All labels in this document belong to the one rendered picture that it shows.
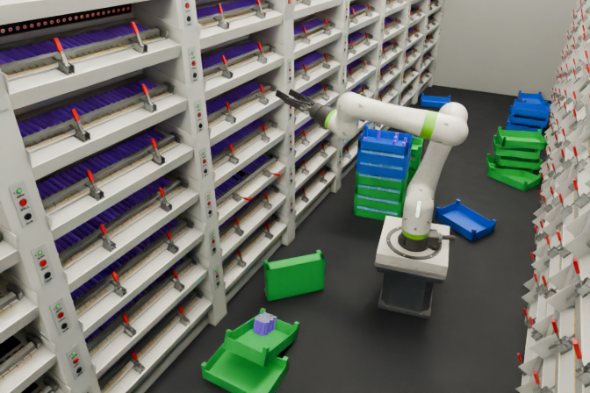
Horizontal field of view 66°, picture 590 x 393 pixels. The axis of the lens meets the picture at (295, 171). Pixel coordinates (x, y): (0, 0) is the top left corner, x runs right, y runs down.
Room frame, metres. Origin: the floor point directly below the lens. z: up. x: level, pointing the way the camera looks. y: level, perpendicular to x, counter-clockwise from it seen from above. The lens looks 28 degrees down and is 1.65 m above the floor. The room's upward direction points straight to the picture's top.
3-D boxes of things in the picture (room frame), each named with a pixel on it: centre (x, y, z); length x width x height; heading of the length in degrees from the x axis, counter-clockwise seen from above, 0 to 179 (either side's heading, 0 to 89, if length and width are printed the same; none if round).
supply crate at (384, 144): (2.55, -0.55, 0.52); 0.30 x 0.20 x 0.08; 70
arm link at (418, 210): (1.76, -0.56, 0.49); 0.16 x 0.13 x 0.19; 162
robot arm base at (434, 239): (1.74, -0.61, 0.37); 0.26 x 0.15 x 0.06; 82
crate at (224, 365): (1.30, 0.21, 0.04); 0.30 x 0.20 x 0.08; 62
